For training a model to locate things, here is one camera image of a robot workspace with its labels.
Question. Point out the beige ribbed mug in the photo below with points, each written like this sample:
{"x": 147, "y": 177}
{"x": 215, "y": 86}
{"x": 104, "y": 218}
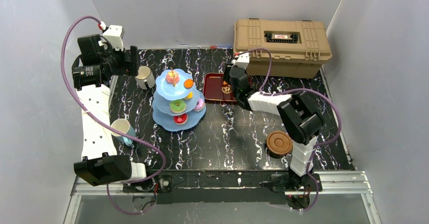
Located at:
{"x": 145, "y": 78}

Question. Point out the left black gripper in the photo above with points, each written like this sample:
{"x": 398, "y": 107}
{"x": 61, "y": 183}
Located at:
{"x": 134, "y": 60}

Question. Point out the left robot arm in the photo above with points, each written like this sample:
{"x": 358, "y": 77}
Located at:
{"x": 101, "y": 57}

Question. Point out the light blue cup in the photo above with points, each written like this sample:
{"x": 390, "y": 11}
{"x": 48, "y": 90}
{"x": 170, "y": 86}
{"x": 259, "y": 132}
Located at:
{"x": 123, "y": 125}

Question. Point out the pink sugared cake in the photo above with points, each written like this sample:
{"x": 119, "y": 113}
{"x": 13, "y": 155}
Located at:
{"x": 172, "y": 77}

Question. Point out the green glazed donut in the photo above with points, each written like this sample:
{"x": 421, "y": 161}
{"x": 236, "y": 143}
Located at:
{"x": 177, "y": 106}

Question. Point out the round brown wooden box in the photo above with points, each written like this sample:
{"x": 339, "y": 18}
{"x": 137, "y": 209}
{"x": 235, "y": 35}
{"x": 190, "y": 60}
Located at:
{"x": 278, "y": 144}

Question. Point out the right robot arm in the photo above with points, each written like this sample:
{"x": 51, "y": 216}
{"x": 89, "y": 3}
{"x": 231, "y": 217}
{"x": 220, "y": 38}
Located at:
{"x": 300, "y": 117}

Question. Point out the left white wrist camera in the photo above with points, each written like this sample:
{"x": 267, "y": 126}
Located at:
{"x": 114, "y": 34}

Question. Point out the blue three-tier cake stand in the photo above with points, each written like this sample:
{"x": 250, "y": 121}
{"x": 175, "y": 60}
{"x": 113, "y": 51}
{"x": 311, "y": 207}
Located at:
{"x": 166, "y": 92}

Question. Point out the red glazed donut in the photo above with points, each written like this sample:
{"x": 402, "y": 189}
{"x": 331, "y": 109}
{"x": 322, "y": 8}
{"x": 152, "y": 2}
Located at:
{"x": 180, "y": 119}

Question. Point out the yellow cake slice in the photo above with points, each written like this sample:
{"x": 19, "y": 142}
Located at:
{"x": 189, "y": 96}

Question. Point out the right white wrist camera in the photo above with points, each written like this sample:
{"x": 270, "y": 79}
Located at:
{"x": 241, "y": 60}

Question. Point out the tan plastic toolbox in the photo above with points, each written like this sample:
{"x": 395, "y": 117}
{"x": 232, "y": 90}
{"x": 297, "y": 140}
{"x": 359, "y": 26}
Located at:
{"x": 295, "y": 49}

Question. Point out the purple glazed donut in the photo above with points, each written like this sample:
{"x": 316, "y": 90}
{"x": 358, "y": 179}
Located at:
{"x": 199, "y": 105}

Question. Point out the red blue pen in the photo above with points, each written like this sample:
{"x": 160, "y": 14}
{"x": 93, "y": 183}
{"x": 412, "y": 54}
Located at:
{"x": 223, "y": 46}

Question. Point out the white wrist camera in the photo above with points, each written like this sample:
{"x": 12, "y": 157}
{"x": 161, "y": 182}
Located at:
{"x": 241, "y": 60}
{"x": 114, "y": 34}

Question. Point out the red rectangular tray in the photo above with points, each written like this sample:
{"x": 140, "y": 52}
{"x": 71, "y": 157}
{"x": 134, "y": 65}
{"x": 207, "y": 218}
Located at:
{"x": 215, "y": 91}

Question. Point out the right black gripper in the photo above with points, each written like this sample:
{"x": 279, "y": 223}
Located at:
{"x": 229, "y": 76}

